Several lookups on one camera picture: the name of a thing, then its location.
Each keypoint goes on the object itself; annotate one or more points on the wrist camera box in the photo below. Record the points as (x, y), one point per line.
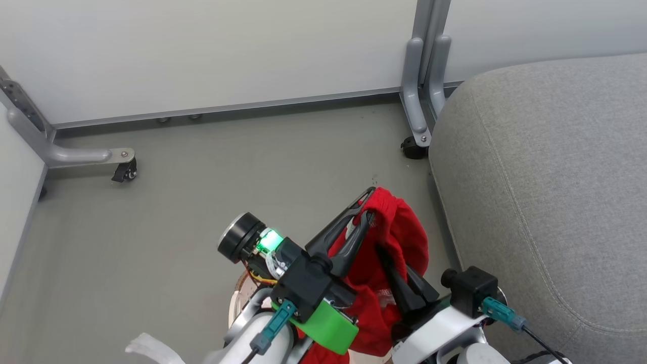
(472, 290)
(303, 283)

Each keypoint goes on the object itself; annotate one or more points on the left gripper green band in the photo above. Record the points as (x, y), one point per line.
(328, 326)

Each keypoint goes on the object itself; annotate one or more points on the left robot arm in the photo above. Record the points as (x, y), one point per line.
(242, 237)

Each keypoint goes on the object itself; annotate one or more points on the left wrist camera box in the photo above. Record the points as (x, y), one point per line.
(303, 283)

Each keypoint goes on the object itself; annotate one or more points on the red knitted garment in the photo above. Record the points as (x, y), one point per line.
(399, 237)

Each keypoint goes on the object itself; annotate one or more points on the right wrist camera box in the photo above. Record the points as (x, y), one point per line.
(472, 290)

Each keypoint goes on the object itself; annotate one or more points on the grey bent partition leg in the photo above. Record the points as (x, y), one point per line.
(65, 154)

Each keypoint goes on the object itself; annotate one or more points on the grey double partition leg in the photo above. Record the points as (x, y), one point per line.
(417, 86)

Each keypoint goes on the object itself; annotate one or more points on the white cloth piece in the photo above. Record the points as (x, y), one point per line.
(151, 349)

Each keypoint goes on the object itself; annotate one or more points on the black caster wheel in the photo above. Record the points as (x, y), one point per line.
(413, 149)
(125, 172)

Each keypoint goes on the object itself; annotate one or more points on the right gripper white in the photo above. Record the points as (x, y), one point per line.
(429, 333)

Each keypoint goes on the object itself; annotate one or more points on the grey fabric sofa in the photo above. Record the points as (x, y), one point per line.
(546, 202)

